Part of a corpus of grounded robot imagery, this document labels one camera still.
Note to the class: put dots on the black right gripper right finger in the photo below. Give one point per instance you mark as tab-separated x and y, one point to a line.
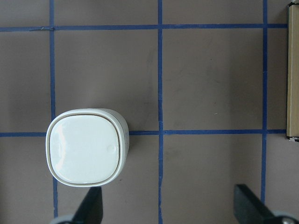
248	209

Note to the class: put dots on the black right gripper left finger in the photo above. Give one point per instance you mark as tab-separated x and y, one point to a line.
90	211

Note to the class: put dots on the white trash can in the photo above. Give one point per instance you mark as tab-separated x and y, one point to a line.
117	120

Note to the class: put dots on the white trash can lid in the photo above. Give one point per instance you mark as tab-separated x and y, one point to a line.
83	150

